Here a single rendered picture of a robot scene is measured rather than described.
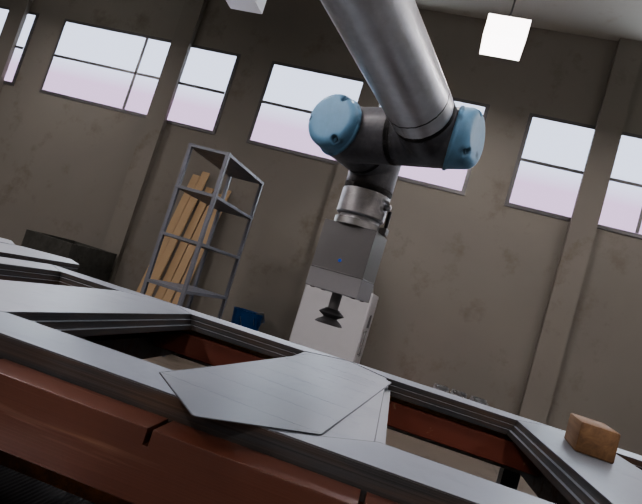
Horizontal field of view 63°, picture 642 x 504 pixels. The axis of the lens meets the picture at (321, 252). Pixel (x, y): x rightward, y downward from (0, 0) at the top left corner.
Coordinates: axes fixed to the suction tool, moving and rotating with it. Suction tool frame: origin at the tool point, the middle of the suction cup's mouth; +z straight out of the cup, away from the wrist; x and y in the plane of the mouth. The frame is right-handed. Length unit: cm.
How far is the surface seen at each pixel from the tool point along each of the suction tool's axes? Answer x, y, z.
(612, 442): -26, -43, 5
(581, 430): -25.4, -38.7, 5.0
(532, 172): -614, 20, -227
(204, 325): -23.9, 36.1, 9.9
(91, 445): 38.9, 2.7, 13.5
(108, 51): -501, 659, -266
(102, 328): 11.3, 30.7, 10.7
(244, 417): 31.7, -6.5, 8.5
